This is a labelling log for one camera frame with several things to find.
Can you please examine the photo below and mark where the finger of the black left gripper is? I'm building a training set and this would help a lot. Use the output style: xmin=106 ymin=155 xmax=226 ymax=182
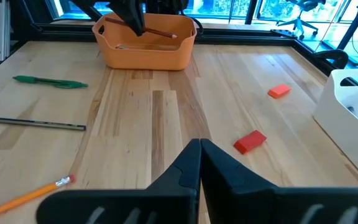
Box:
xmin=108 ymin=0 xmax=147 ymax=37

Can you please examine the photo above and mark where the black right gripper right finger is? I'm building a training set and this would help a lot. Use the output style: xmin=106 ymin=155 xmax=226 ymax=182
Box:
xmin=200 ymin=138 xmax=358 ymax=224

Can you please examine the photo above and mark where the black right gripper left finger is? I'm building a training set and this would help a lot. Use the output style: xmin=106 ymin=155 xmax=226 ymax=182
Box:
xmin=35 ymin=138 xmax=202 ymax=224

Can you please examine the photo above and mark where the reddish brown pencil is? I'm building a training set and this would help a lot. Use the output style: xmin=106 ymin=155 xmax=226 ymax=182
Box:
xmin=104 ymin=16 xmax=178 ymax=40

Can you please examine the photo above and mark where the red eraser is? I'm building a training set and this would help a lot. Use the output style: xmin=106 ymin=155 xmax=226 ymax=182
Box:
xmin=232 ymin=129 xmax=268 ymax=156

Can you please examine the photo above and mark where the small orange eraser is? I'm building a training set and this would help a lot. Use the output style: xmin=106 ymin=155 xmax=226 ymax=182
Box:
xmin=267 ymin=83 xmax=292 ymax=100

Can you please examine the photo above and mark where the yellow pencil with eraser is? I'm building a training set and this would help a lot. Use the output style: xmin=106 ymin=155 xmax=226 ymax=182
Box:
xmin=0 ymin=174 xmax=76 ymax=223

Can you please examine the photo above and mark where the orange plastic bin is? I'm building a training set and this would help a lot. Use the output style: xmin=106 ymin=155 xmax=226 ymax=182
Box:
xmin=91 ymin=12 xmax=198 ymax=72

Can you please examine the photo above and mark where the green pen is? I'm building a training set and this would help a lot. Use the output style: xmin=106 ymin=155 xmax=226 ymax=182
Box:
xmin=12 ymin=75 xmax=89 ymax=90

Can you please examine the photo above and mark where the white plastic bin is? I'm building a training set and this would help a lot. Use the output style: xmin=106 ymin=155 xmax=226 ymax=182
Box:
xmin=312 ymin=68 xmax=358 ymax=187

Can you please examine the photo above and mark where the dark grey pencil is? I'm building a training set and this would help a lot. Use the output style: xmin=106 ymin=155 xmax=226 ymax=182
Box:
xmin=0 ymin=115 xmax=87 ymax=132

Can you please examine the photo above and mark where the black curved clamp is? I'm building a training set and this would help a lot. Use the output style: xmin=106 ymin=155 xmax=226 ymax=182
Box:
xmin=313 ymin=49 xmax=350 ymax=70

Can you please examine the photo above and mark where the grey office chair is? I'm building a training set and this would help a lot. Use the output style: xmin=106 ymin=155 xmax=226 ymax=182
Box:
xmin=275 ymin=0 xmax=326 ymax=40

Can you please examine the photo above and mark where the black diagonal frame strut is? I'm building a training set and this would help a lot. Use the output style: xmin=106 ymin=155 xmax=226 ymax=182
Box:
xmin=69 ymin=0 xmax=104 ymax=22

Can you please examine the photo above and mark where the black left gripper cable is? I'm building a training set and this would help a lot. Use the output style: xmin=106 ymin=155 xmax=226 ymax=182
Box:
xmin=180 ymin=9 xmax=205 ymax=35

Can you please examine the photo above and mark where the aluminium extrusion post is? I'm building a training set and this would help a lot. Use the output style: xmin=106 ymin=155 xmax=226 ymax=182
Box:
xmin=0 ymin=0 xmax=11 ymax=62

